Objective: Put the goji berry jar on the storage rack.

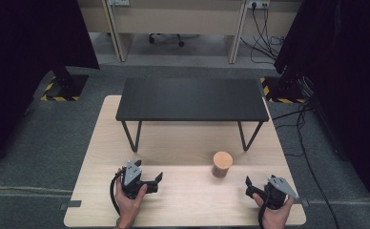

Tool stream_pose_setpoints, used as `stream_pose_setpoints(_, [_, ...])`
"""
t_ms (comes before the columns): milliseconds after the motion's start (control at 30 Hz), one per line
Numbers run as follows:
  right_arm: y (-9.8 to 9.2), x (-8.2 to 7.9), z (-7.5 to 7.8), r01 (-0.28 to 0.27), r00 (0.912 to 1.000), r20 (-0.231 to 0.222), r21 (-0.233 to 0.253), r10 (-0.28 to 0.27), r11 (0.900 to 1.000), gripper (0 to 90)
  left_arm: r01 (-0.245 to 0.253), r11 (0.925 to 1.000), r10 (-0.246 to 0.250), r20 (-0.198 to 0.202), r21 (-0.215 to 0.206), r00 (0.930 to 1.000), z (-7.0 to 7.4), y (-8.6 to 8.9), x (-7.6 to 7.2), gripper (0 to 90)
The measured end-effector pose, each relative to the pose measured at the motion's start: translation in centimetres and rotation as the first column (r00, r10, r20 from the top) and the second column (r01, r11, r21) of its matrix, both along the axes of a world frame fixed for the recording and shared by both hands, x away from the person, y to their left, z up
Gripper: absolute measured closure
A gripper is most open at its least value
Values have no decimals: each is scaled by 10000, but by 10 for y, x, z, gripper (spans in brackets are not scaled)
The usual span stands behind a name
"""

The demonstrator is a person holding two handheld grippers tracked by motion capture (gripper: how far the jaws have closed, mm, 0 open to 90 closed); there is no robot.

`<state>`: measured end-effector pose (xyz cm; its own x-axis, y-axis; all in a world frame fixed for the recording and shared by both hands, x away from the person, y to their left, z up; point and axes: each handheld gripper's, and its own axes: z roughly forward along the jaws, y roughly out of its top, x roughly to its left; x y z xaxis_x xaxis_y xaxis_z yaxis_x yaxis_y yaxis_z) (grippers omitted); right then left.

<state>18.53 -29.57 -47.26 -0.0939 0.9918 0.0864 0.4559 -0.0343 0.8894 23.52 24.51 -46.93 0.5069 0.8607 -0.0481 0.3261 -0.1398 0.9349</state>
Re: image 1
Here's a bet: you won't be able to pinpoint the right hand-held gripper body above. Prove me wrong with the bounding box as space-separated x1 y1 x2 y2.
263 174 300 211

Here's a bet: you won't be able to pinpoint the black low shelf table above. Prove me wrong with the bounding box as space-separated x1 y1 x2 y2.
114 76 270 154

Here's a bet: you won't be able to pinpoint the beige office desk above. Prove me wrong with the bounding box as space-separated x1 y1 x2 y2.
76 0 302 65

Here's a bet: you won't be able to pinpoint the black cables under desk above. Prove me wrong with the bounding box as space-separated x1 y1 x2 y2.
239 5 286 65

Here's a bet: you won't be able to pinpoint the black stand with striped base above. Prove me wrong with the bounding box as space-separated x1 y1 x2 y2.
39 65 90 102
259 71 307 105

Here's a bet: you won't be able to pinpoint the round wooden jar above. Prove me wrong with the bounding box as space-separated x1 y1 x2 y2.
211 151 234 178

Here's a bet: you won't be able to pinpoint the person's right hand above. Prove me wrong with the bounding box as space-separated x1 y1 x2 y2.
252 193 296 229

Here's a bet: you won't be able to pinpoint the black floor cable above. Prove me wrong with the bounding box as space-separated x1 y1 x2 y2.
271 103 341 229

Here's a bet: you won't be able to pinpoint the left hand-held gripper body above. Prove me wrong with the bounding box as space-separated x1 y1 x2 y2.
121 160 159 200

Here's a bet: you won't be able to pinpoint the white power strip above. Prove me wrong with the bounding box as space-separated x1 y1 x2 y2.
246 0 271 10

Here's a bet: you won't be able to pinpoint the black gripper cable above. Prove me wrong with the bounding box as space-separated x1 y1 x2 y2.
257 203 269 229
109 171 124 217

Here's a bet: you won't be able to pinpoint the black curtain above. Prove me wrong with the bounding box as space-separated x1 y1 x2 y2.
273 0 370 220
0 0 100 176

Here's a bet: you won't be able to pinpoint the office chair base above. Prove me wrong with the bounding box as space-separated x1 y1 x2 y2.
147 32 186 49

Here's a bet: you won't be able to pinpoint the person's left hand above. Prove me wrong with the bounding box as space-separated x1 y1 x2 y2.
113 167 149 225

